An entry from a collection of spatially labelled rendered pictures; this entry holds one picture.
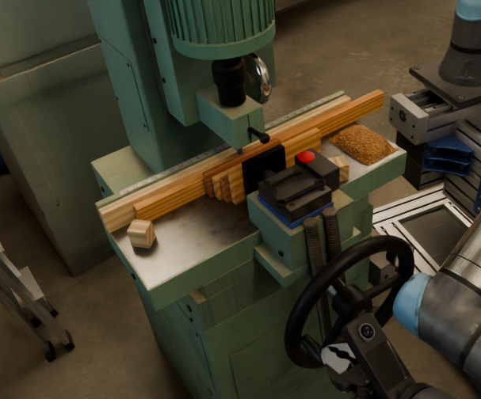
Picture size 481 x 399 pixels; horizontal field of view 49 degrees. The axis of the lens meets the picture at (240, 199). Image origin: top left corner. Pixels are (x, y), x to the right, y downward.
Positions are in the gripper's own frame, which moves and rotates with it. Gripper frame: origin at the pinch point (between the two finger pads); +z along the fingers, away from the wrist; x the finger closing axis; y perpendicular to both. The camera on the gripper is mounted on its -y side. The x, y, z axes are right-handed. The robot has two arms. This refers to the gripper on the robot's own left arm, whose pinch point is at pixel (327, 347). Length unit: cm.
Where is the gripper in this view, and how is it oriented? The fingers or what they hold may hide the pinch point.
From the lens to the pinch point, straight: 87.4
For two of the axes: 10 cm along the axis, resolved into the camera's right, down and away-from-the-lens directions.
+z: -4.1, -0.7, 9.1
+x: 8.4, -4.3, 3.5
